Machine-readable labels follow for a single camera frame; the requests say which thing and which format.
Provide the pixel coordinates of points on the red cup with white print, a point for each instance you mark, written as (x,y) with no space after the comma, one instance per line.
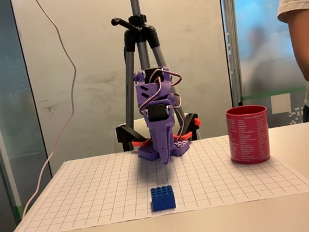
(249,136)

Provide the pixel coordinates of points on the purple gripper with servo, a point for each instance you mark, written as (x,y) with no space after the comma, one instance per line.
(160,131)

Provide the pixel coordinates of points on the white grid paper sheet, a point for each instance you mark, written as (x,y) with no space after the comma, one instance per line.
(82,198)

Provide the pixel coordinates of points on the black clamp with orange pads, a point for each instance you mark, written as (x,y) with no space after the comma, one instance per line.
(123,135)
(192,124)

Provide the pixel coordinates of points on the blue toy brick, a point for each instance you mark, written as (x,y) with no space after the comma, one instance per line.
(163,198)

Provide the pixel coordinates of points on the purple robot arm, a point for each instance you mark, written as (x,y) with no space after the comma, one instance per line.
(151,93)

